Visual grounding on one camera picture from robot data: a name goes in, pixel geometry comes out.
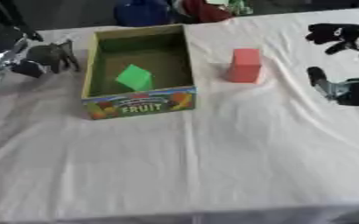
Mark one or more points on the blue bag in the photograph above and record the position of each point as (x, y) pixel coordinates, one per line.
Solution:
(141, 13)

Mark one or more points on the red rectangular block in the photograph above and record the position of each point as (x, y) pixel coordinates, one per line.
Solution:
(245, 65)

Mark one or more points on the red bag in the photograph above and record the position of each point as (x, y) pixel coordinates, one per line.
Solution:
(203, 11)

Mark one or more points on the black tripod leg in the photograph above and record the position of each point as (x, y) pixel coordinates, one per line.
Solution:
(14, 17)

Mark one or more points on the cardboard box with green inside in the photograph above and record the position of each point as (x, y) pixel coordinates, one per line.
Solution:
(136, 108)

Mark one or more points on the green block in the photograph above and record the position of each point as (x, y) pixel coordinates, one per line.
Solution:
(135, 78)

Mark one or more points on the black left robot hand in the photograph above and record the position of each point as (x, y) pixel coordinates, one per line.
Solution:
(47, 55)

